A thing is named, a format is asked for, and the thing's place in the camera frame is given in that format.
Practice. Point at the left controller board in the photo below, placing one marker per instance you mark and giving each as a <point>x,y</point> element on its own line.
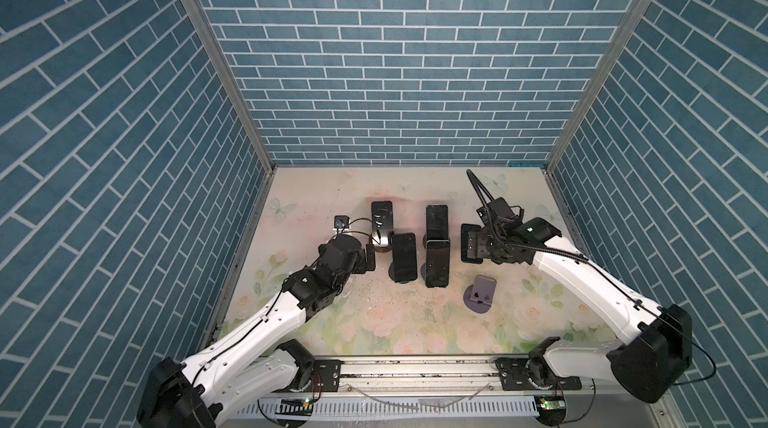
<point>294,413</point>

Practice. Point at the black phone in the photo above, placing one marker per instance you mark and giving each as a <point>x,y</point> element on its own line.
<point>468,251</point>
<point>404,253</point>

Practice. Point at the dark grey stand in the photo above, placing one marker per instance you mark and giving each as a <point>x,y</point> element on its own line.
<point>402,275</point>

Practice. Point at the teal phone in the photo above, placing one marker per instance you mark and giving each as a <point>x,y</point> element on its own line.
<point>437,267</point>

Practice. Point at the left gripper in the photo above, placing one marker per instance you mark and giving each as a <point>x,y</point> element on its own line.
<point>362,265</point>

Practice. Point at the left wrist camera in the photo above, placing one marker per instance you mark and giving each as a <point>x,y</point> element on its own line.
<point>341,224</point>

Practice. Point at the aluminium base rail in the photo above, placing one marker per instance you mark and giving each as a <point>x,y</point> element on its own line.
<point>432,375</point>

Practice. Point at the right controller board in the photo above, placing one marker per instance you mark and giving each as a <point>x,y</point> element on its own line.
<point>551,410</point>

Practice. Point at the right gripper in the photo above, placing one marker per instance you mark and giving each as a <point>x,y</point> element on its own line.
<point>478,247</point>

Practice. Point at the right frame post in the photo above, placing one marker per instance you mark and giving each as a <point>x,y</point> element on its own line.
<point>617,44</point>

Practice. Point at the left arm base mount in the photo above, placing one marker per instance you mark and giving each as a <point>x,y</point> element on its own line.
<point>324,375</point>

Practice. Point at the left frame post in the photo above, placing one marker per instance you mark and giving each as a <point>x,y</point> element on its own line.
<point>209,41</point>

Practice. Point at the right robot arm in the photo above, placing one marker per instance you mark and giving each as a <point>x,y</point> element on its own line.
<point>653,346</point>

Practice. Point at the purple-edged phone back left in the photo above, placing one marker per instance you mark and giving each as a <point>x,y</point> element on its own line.
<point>382,219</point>

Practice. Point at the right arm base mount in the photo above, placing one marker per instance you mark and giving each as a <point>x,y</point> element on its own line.
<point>522,374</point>

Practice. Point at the frame post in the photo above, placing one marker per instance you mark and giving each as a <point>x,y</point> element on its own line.
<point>209,41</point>
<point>617,44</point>

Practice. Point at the controller board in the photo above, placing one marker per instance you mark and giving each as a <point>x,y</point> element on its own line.
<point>294,413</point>
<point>551,410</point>

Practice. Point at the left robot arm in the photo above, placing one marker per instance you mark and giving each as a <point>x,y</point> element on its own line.
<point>259,356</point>

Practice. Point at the teal-edged phone back right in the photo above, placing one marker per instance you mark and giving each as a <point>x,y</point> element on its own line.
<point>437,223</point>

